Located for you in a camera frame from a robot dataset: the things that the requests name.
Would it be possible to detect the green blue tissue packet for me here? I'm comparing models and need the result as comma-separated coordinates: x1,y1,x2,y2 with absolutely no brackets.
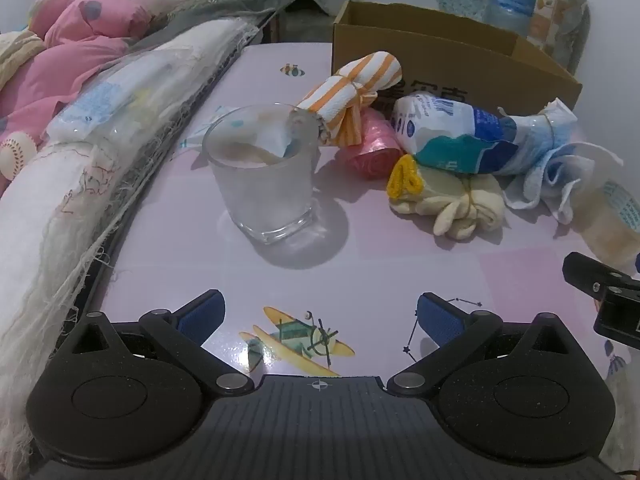
391,94,521,176

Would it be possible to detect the clear packing tape roll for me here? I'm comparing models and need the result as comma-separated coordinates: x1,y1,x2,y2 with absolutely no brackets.
575,179,640,266

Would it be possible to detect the pink plastic bag roll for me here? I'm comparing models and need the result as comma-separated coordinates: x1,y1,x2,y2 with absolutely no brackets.
345,107,406,181

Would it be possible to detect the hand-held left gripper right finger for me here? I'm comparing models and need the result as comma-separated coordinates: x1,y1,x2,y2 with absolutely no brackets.
386,291,586,396

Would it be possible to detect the grey blanket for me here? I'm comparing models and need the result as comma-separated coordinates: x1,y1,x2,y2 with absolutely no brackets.
145,0,296,46

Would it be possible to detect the clear glass cup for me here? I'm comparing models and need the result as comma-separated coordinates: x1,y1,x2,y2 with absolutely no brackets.
201,103,321,246

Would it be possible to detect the cream cloth with yellow trim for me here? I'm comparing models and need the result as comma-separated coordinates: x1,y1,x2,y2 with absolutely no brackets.
387,154,506,240

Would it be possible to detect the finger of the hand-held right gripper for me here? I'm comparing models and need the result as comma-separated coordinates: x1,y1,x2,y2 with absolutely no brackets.
562,252,640,303

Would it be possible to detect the cream blanket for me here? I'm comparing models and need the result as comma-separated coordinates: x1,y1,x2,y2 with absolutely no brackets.
0,32,48,88

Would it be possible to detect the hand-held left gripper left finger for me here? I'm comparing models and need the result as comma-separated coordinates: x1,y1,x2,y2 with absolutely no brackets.
55,288,254,395

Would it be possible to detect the brown cardboard box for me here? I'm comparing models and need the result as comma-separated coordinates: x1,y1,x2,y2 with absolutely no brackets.
331,0,583,111

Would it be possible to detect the rolled patterned mat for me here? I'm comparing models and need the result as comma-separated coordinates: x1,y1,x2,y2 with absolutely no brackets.
525,0,591,73

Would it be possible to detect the clear plastic wrapped package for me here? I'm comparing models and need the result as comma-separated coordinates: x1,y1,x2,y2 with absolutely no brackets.
47,52,173,143

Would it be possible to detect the pink blanket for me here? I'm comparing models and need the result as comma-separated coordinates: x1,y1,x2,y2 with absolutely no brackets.
0,0,166,196

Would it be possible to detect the blue white knitted cloth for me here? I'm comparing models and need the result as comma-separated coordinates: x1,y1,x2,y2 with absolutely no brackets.
502,141,625,225

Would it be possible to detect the blue water jug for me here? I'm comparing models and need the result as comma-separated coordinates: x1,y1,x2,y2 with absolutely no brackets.
482,0,543,36

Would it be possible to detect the orange striped white towel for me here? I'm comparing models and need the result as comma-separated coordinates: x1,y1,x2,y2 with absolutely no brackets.
295,51,403,148

